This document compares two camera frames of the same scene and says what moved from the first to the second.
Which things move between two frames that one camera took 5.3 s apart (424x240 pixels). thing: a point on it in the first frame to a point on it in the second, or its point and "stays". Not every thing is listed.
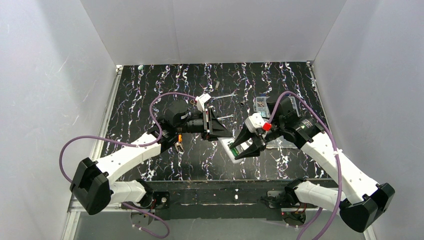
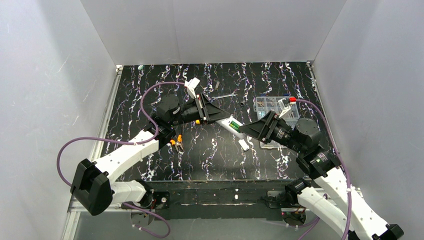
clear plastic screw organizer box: [261, 107] stays
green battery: [235, 151] to [235, 125]
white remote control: [225, 141] to [232, 125]
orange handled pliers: [179, 144] stays
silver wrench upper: [233, 94] stays
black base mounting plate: [219, 199] stays
